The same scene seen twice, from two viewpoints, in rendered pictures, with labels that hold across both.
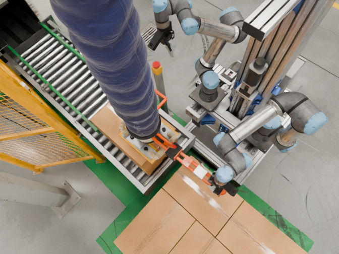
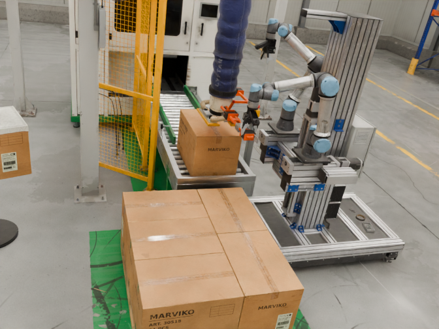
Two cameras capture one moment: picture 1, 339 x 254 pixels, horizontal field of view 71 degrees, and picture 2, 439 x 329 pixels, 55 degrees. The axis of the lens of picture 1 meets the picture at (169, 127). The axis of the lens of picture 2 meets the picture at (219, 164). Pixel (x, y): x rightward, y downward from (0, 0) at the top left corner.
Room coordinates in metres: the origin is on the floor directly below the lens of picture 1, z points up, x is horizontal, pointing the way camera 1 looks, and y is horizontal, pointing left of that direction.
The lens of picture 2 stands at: (-2.47, -0.92, 2.36)
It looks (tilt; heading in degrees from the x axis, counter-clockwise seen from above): 28 degrees down; 18
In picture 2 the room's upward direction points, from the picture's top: 9 degrees clockwise
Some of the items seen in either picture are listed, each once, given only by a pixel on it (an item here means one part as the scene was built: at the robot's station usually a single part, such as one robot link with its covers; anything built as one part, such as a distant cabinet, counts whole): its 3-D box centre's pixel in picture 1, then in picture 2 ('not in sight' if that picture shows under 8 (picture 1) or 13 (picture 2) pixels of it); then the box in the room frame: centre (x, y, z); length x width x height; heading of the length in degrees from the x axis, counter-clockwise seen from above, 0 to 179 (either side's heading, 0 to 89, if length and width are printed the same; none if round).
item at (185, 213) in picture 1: (205, 245); (200, 256); (-0.21, -0.14, 0.34); 1.20 x 1.00 x 0.40; 39
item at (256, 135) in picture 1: (263, 130); (312, 148); (0.52, -0.65, 1.09); 0.15 x 0.15 x 0.10
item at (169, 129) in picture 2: (47, 88); (157, 109); (1.54, 1.21, 0.60); 1.60 x 0.10 x 0.09; 39
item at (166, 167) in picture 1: (169, 163); (217, 179); (0.51, 0.05, 0.58); 0.70 x 0.03 x 0.06; 129
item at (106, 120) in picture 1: (136, 132); (207, 141); (0.80, 0.29, 0.75); 0.60 x 0.40 x 0.40; 40
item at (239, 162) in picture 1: (237, 161); (269, 94); (0.24, -0.31, 1.50); 0.11 x 0.11 x 0.08; 23
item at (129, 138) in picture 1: (138, 143); (208, 115); (0.57, 0.23, 1.10); 0.34 x 0.10 x 0.05; 40
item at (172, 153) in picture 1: (173, 151); (230, 115); (0.44, 0.00, 1.20); 0.10 x 0.08 x 0.06; 130
